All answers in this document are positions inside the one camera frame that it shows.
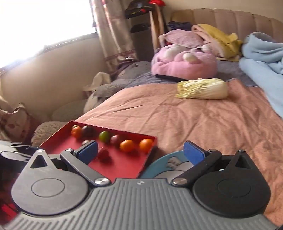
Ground beige fuzzy cushion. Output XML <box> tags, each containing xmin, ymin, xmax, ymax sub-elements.
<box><xmin>31</xmin><ymin>99</ymin><xmax>89</xmax><ymax>147</ymax></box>

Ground wooden frame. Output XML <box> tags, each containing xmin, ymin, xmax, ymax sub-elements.
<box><xmin>149</xmin><ymin>4</ymin><xmax>165</xmax><ymax>52</ymax></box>

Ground grey bed sheet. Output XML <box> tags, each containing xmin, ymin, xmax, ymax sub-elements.
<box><xmin>115</xmin><ymin>60</ymin><xmax>257</xmax><ymax>89</ymax></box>

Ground white cloth bag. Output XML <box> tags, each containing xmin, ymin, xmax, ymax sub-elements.
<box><xmin>83</xmin><ymin>72</ymin><xmax>111</xmax><ymax>93</ymax></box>

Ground floral cushion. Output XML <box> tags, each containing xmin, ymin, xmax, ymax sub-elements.
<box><xmin>0</xmin><ymin>97</ymin><xmax>34</xmax><ymax>143</ymax></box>

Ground grey plush toy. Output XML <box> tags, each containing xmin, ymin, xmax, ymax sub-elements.
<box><xmin>83</xmin><ymin>61</ymin><xmax>153</xmax><ymax>114</ymax></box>

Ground pink dotted bedspread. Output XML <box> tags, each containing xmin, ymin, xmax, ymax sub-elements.
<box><xmin>75</xmin><ymin>78</ymin><xmax>283</xmax><ymax>222</ymax></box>

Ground red tray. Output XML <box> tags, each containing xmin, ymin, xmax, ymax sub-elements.
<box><xmin>39</xmin><ymin>120</ymin><xmax>158</xmax><ymax>184</ymax></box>

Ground black shelf unit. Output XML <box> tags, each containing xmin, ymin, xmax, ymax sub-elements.
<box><xmin>124</xmin><ymin>0</ymin><xmax>155</xmax><ymax>62</ymax></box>

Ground floral curtain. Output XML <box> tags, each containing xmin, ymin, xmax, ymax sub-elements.
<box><xmin>91</xmin><ymin>0</ymin><xmax>139</xmax><ymax>76</ymax></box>

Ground orange mandarin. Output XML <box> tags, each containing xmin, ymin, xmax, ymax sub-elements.
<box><xmin>139</xmin><ymin>138</ymin><xmax>154</xmax><ymax>152</ymax></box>
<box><xmin>120</xmin><ymin>140</ymin><xmax>136</xmax><ymax>153</ymax></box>

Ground dark purple tomato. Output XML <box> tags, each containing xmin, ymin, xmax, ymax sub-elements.
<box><xmin>110</xmin><ymin>134</ymin><xmax>123</xmax><ymax>146</ymax></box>
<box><xmin>81</xmin><ymin>125</ymin><xmax>95</xmax><ymax>137</ymax></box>

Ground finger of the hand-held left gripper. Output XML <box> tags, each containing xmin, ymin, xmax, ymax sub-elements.
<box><xmin>0</xmin><ymin>152</ymin><xmax>33</xmax><ymax>165</ymax></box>
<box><xmin>0</xmin><ymin>141</ymin><xmax>31</xmax><ymax>152</ymax></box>

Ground small orange tomato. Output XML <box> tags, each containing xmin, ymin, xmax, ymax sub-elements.
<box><xmin>71</xmin><ymin>126</ymin><xmax>83</xmax><ymax>139</ymax></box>

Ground window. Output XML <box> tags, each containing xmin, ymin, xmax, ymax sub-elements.
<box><xmin>0</xmin><ymin>0</ymin><xmax>98</xmax><ymax>68</ymax></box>

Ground blue cartoon bowl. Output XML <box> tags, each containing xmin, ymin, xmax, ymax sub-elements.
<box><xmin>140</xmin><ymin>150</ymin><xmax>190</xmax><ymax>180</ymax></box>

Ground light blue blanket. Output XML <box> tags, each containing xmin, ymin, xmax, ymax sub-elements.
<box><xmin>238</xmin><ymin>32</ymin><xmax>283</xmax><ymax>119</ymax></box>

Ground dark clothes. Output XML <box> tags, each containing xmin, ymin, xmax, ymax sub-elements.
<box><xmin>168</xmin><ymin>21</ymin><xmax>192</xmax><ymax>31</ymax></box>

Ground pink plush toy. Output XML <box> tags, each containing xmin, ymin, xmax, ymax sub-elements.
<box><xmin>151</xmin><ymin>44</ymin><xmax>217</xmax><ymax>81</ymax></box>

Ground beige padded headboard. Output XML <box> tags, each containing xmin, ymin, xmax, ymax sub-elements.
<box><xmin>170</xmin><ymin>8</ymin><xmax>283</xmax><ymax>45</ymax></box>

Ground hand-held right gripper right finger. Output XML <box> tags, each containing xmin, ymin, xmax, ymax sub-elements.
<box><xmin>172</xmin><ymin>140</ymin><xmax>255</xmax><ymax>186</ymax></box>

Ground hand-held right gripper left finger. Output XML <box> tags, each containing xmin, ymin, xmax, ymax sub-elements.
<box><xmin>28</xmin><ymin>140</ymin><xmax>112</xmax><ymax>188</ymax></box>

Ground yellow blanket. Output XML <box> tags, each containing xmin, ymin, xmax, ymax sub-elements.
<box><xmin>191</xmin><ymin>24</ymin><xmax>244</xmax><ymax>62</ymax></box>

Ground napa cabbage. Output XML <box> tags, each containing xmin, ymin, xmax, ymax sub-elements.
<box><xmin>175</xmin><ymin>78</ymin><xmax>229</xmax><ymax>100</ymax></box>

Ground pink pillow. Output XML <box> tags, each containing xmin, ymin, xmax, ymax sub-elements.
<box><xmin>159</xmin><ymin>30</ymin><xmax>204</xmax><ymax>48</ymax></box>

